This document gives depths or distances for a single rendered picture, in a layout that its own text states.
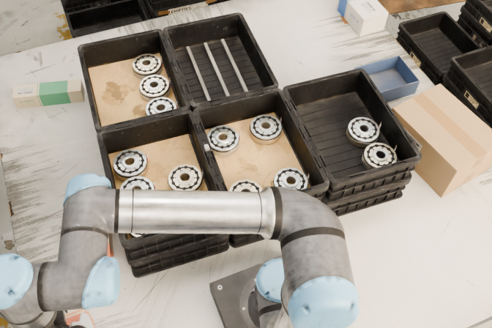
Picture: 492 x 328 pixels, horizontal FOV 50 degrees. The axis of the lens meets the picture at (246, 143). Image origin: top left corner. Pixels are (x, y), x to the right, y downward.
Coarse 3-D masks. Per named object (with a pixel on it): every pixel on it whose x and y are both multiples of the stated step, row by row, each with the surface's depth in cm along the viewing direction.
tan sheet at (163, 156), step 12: (156, 144) 169; (168, 144) 169; (180, 144) 169; (108, 156) 166; (156, 156) 166; (168, 156) 166; (180, 156) 167; (192, 156) 167; (156, 168) 163; (168, 168) 164; (120, 180) 161; (156, 180) 161
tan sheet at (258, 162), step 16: (240, 128) 174; (240, 144) 170; (256, 144) 170; (272, 144) 170; (288, 144) 170; (224, 160) 166; (240, 160) 166; (256, 160) 166; (272, 160) 166; (288, 160) 166; (224, 176) 162; (240, 176) 162; (256, 176) 162; (272, 176) 163
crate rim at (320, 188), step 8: (248, 96) 169; (256, 96) 169; (280, 96) 170; (216, 104) 167; (224, 104) 167; (288, 104) 167; (288, 112) 166; (200, 120) 163; (296, 120) 163; (200, 128) 161; (304, 136) 160; (208, 144) 157; (208, 152) 155; (312, 152) 156; (216, 160) 154; (216, 168) 152; (320, 168) 154; (224, 184) 149; (320, 184) 149; (328, 184) 149; (304, 192) 148; (312, 192) 148; (320, 192) 150
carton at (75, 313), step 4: (68, 312) 107; (72, 312) 107; (76, 312) 107; (80, 312) 107; (84, 312) 107; (88, 312) 109; (68, 316) 106; (72, 316) 106; (76, 316) 106; (68, 320) 106; (72, 320) 106; (76, 320) 106; (92, 320) 112; (68, 324) 105
